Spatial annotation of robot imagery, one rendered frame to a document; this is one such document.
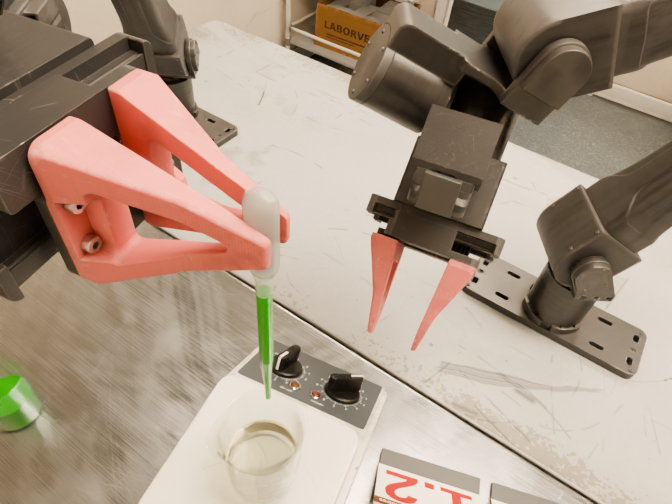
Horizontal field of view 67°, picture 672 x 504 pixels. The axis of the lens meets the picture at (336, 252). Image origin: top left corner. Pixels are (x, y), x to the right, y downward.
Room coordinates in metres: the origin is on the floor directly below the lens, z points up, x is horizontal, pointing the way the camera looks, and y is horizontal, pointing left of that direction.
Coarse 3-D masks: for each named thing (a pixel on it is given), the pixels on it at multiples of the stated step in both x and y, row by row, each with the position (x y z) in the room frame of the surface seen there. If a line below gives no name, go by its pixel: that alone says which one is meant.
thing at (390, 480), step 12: (384, 468) 0.17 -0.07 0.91; (384, 480) 0.15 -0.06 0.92; (396, 480) 0.15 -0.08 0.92; (408, 480) 0.16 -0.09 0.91; (420, 480) 0.16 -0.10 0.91; (384, 492) 0.14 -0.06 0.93; (396, 492) 0.14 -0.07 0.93; (408, 492) 0.14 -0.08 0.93; (420, 492) 0.15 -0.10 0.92; (432, 492) 0.15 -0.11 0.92; (444, 492) 0.15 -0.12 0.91; (456, 492) 0.15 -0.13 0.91
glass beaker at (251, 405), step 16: (240, 400) 0.14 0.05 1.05; (256, 400) 0.15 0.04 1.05; (272, 400) 0.15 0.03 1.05; (288, 400) 0.15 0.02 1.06; (224, 416) 0.13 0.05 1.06; (240, 416) 0.14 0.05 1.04; (256, 416) 0.15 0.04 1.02; (272, 416) 0.15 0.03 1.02; (288, 416) 0.14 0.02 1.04; (208, 432) 0.12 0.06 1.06; (224, 432) 0.13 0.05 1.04; (304, 432) 0.13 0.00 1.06; (208, 448) 0.11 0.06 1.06; (224, 448) 0.12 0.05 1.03; (224, 464) 0.11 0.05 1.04; (288, 464) 0.11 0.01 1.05; (240, 480) 0.10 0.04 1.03; (256, 480) 0.10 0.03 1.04; (272, 480) 0.10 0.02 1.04; (288, 480) 0.11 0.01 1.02; (240, 496) 0.10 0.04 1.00; (256, 496) 0.10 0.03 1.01; (272, 496) 0.10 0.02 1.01
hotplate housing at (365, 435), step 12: (384, 396) 0.22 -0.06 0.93; (312, 408) 0.19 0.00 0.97; (336, 420) 0.18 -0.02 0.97; (372, 420) 0.19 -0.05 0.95; (360, 432) 0.17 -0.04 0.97; (372, 432) 0.18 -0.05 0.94; (360, 444) 0.16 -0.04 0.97; (360, 456) 0.15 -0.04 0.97; (348, 480) 0.13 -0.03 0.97; (348, 492) 0.13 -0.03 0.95
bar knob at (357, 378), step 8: (336, 376) 0.22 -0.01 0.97; (344, 376) 0.22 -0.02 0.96; (352, 376) 0.22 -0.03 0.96; (360, 376) 0.22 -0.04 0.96; (328, 384) 0.21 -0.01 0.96; (336, 384) 0.21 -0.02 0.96; (344, 384) 0.21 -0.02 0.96; (352, 384) 0.22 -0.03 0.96; (360, 384) 0.22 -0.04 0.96; (328, 392) 0.21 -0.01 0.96; (336, 392) 0.21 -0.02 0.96; (344, 392) 0.21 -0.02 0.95; (352, 392) 0.21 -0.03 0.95; (336, 400) 0.20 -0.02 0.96; (344, 400) 0.20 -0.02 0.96; (352, 400) 0.20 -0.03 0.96
